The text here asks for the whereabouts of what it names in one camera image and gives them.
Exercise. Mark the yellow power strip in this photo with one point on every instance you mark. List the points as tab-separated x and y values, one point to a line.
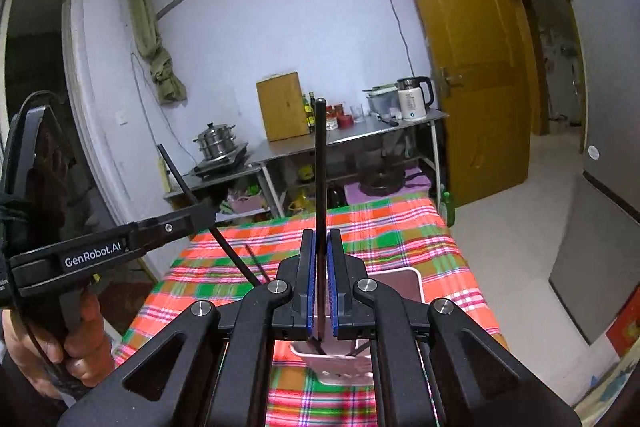
161	177

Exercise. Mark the plaid tablecloth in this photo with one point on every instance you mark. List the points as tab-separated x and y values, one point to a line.
400	232

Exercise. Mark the clear drinking glass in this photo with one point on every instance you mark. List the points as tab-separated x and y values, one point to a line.
356	114

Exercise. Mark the person's left hand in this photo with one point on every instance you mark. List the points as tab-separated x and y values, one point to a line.
92	337

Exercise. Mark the black wok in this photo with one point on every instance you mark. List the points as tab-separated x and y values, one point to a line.
382	182

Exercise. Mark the sliding glass door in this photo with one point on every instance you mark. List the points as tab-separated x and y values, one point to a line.
45	82

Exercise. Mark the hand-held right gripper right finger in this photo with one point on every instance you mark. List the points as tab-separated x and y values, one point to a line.
332	287

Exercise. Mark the white wall switch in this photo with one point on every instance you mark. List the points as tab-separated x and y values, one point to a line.
121	119

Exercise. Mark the green tied curtain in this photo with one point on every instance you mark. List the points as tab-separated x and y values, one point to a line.
160	72

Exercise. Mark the wooden cutting board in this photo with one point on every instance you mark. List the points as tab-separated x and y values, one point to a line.
282	107

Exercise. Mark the long slender black chopstick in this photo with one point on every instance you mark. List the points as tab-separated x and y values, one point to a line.
320	157
173	167

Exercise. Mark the steel steamer pot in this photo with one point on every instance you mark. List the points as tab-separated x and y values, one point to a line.
216	142

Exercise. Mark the white electric kettle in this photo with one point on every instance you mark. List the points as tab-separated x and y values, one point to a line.
412	102

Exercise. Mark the pink plastic utensil basket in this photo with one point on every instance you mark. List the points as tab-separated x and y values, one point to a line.
400	282

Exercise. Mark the steel kitchen table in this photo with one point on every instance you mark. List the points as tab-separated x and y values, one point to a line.
360	132

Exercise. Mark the grey refrigerator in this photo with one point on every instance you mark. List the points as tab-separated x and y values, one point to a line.
605	157

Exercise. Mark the induction cooker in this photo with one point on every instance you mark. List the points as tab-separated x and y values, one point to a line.
222	164

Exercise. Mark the wooden door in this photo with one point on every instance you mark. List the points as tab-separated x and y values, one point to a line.
465	57

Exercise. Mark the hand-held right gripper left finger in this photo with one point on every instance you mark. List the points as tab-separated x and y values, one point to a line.
311	287

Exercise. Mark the red box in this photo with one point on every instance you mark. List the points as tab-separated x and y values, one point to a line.
625	329

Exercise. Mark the green glass bottle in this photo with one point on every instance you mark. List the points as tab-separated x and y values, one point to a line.
448	209

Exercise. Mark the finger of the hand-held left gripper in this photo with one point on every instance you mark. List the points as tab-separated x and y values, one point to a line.
170	227

